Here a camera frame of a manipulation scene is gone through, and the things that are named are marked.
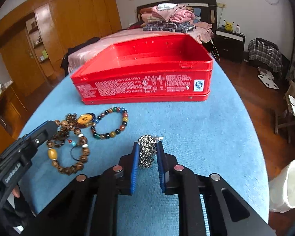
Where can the white trash bin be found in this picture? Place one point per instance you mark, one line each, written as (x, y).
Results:
(282, 190)

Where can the yellow pikachu plush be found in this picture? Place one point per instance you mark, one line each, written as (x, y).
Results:
(228, 26)

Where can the wooden wardrobe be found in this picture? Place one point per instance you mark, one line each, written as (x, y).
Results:
(35, 35)

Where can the white floor scale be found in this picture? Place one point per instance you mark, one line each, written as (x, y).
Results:
(267, 78)

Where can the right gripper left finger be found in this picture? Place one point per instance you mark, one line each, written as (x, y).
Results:
(88, 205)

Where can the wooden side cabinet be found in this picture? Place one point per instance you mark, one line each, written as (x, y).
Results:
(14, 114)

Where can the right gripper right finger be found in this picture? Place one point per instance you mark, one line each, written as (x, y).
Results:
(207, 205)

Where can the hand holding left gripper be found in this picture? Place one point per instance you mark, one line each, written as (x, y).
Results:
(16, 192)

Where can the pile of folded clothes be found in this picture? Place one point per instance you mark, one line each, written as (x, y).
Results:
(168, 17)

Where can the silver chain jewelry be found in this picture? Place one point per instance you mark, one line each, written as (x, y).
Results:
(147, 150)

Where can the red metal tin box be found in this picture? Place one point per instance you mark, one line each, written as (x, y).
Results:
(170, 68)

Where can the plaid bag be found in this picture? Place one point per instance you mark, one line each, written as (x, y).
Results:
(265, 52)

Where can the small wooden stool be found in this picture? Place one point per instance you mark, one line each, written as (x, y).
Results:
(287, 118)

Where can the black nightstand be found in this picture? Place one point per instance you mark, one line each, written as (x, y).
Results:
(230, 44)

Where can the dark wooden headboard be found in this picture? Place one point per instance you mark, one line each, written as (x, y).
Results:
(208, 9)

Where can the white bottle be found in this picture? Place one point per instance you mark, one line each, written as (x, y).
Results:
(237, 30)

